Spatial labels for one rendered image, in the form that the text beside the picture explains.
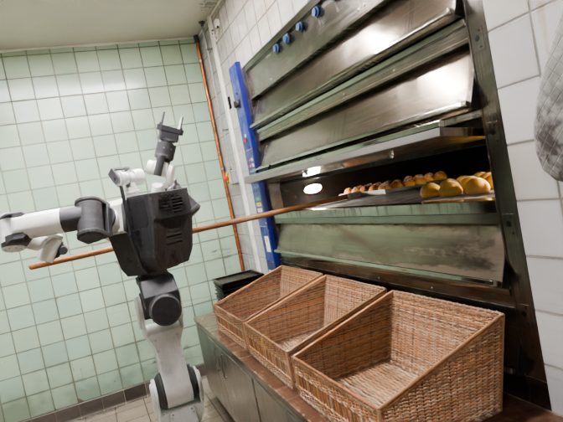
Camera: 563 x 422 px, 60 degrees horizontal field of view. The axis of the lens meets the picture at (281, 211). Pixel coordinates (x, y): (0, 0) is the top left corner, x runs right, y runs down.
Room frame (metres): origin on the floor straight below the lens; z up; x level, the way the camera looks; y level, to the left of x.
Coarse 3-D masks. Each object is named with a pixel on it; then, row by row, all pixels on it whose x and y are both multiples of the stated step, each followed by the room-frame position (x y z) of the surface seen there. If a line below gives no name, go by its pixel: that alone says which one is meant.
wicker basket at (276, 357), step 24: (312, 288) 2.42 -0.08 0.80; (336, 288) 2.34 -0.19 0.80; (360, 288) 2.14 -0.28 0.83; (384, 288) 1.95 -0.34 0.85; (264, 312) 2.32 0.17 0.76; (288, 312) 2.37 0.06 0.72; (312, 312) 2.41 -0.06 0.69; (336, 312) 2.32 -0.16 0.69; (264, 336) 2.02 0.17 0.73; (288, 336) 2.36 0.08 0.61; (312, 336) 1.82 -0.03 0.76; (264, 360) 2.08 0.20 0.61; (288, 360) 1.78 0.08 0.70; (336, 360) 1.85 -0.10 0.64; (288, 384) 1.82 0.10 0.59
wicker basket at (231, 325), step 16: (272, 272) 2.98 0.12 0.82; (288, 272) 2.90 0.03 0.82; (304, 272) 2.69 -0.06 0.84; (320, 272) 2.53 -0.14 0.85; (256, 288) 2.93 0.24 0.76; (272, 288) 2.97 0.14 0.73; (288, 288) 2.87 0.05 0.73; (224, 304) 2.85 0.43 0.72; (240, 304) 2.89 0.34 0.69; (256, 304) 2.92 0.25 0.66; (272, 304) 2.39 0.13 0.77; (224, 320) 2.65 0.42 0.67; (240, 320) 2.35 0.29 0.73; (240, 336) 2.41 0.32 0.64
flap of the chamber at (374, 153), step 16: (448, 128) 1.36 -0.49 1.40; (464, 128) 1.38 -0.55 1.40; (480, 128) 1.40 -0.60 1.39; (384, 144) 1.60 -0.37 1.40; (400, 144) 1.51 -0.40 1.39; (416, 144) 1.50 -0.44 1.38; (432, 144) 1.52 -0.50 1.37; (448, 144) 1.55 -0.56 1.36; (320, 160) 2.03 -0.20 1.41; (336, 160) 1.90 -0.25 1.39; (352, 160) 1.89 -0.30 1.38; (368, 160) 1.93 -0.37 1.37; (272, 176) 2.55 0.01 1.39; (288, 176) 2.55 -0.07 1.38; (304, 176) 2.62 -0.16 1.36
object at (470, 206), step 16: (320, 208) 2.51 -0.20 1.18; (336, 208) 2.29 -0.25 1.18; (352, 208) 2.15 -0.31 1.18; (368, 208) 2.03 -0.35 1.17; (384, 208) 1.92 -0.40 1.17; (400, 208) 1.82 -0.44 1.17; (416, 208) 1.73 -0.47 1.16; (432, 208) 1.65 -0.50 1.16; (448, 208) 1.58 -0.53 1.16; (464, 208) 1.51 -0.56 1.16; (480, 208) 1.45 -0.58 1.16; (496, 208) 1.40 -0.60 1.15
